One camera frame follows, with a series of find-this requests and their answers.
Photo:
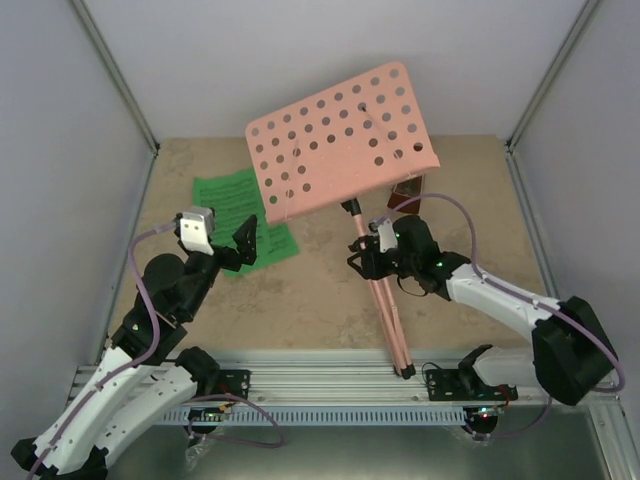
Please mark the pink tripod music stand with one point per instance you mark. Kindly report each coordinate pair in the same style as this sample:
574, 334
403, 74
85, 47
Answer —
329, 148

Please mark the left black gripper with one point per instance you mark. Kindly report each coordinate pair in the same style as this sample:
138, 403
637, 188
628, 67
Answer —
247, 248

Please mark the right aluminium corner post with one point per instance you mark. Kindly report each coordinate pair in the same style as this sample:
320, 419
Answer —
577, 30

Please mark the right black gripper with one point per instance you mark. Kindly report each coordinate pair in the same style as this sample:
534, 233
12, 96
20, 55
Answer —
372, 269

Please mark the brown wooden metronome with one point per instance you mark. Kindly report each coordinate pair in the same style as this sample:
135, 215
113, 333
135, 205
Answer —
402, 192

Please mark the black mounting plate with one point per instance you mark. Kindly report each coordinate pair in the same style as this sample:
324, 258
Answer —
452, 385
235, 382

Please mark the grey slotted cable duct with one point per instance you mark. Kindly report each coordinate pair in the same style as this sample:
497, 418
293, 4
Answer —
310, 416

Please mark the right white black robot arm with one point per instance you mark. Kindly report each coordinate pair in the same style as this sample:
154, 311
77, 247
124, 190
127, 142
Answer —
569, 353

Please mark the left aluminium corner post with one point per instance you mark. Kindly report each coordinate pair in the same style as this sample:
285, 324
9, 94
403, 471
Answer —
107, 59

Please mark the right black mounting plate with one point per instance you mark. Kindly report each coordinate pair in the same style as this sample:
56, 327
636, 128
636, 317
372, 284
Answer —
452, 385

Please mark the green sheet music page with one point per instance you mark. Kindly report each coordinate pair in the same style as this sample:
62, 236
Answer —
277, 244
234, 198

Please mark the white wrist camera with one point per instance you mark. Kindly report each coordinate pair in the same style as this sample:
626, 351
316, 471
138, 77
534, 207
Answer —
195, 227
382, 228

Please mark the aluminium corner post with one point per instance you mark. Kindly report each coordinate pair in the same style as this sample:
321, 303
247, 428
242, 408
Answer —
577, 30
107, 59

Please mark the clear plastic bag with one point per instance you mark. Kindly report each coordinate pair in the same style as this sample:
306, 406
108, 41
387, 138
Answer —
197, 449

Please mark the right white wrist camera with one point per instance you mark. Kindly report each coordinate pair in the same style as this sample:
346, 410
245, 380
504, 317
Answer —
382, 228

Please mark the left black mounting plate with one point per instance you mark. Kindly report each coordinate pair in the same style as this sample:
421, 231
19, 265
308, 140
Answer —
235, 382

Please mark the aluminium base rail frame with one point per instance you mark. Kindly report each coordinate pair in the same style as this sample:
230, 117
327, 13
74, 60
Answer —
568, 443

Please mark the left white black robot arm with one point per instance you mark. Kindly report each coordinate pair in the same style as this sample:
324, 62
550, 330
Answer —
107, 415

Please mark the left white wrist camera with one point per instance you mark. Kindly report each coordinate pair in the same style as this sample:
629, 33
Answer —
195, 227

